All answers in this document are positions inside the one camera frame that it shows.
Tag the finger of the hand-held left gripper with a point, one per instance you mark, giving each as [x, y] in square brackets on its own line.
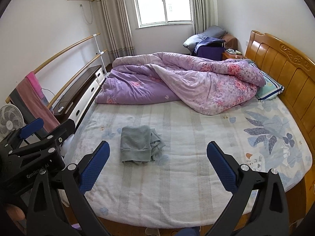
[59, 131]
[30, 127]

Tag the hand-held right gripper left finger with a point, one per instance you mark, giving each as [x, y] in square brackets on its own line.
[94, 167]

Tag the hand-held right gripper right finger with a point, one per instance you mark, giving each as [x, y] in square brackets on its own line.
[221, 167]

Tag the grey zip hoodie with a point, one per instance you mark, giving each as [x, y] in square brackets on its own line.
[135, 142]

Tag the person's left hand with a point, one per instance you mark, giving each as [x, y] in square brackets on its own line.
[16, 213]

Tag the grey and pink towel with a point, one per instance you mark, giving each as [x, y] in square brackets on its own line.
[41, 110]

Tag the white standing fan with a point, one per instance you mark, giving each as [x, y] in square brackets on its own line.
[9, 123]

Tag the white remote control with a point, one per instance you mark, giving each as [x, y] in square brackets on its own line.
[60, 108]

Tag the pale floral bed sheet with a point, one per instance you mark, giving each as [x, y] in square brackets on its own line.
[184, 177]

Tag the bright pink towel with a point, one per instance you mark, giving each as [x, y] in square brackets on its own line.
[34, 83]

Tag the dark and white cabinet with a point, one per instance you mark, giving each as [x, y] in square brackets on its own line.
[81, 81]

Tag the long wooden bar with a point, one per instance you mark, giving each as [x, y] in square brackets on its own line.
[69, 45]
[81, 70]

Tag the person's blue trouser leg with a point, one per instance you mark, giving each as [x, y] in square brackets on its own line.
[188, 232]

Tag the white slipper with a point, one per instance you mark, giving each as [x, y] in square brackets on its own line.
[152, 232]

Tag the purple floral quilt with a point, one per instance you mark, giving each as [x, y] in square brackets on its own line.
[137, 88]

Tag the blue striped pillow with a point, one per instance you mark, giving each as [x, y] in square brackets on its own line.
[270, 88]

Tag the wooden nightstand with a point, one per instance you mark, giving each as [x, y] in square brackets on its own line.
[227, 56]

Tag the wooden bed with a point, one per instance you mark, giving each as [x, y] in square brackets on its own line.
[290, 78]

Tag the clutter on nightstand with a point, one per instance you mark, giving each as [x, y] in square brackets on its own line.
[232, 51]

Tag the purple cloth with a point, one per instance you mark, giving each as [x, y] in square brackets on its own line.
[209, 51]

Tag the grey striped curtain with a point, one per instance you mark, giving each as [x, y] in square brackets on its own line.
[115, 24]
[204, 9]

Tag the brown chair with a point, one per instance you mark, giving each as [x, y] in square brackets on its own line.
[231, 41]

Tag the grey blue bedding pile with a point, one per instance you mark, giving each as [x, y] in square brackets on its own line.
[211, 32]

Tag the white framed window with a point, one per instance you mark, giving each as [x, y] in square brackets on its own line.
[150, 5]

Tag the white bar stand post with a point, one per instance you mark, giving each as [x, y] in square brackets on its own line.
[97, 44]

